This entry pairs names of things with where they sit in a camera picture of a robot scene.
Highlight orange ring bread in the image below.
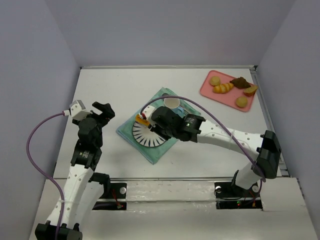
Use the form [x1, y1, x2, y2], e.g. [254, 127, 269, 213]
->
[135, 114, 150, 127]

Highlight metal tongs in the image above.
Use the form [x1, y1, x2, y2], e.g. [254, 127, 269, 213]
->
[147, 123, 156, 132]

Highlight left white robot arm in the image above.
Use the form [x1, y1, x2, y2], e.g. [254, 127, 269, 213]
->
[35, 100, 115, 240]

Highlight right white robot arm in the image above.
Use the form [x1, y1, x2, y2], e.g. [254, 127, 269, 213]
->
[142, 106, 282, 190]

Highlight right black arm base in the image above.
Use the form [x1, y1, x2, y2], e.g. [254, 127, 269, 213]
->
[213, 181, 263, 210]

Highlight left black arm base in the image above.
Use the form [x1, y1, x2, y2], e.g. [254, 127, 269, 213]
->
[92, 182, 127, 211]

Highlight striped long bread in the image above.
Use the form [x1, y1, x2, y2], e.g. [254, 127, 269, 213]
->
[212, 82, 234, 94]

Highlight dark chocolate bread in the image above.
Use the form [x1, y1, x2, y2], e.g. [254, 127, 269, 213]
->
[229, 76, 251, 89]

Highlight light blue mug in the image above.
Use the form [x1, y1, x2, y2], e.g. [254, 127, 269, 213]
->
[163, 97, 185, 117]

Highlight white blue striped plate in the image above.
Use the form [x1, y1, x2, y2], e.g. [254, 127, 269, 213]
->
[132, 121, 166, 148]

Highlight metal spoon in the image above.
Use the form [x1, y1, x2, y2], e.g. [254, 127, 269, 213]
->
[161, 92, 194, 116]

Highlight green cloth mat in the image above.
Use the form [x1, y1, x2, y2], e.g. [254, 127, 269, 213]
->
[116, 87, 201, 165]

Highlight round bun back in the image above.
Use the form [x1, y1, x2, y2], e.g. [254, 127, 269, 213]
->
[209, 76, 221, 87]

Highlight round bun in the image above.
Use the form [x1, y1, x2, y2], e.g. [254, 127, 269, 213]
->
[209, 76, 221, 87]
[235, 96, 248, 108]

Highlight pink tray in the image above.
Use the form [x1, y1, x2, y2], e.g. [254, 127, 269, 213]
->
[199, 70, 256, 113]

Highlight round bun front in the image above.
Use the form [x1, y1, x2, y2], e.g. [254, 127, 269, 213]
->
[235, 96, 248, 108]

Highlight sliced baguette piece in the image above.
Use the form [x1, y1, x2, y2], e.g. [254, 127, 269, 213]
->
[243, 85, 258, 97]

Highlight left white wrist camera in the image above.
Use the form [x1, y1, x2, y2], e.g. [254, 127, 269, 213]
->
[69, 100, 92, 121]

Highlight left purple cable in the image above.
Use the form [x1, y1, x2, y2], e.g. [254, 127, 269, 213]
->
[26, 109, 73, 240]

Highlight metal table rail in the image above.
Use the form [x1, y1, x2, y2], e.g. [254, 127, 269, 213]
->
[80, 65, 256, 71]

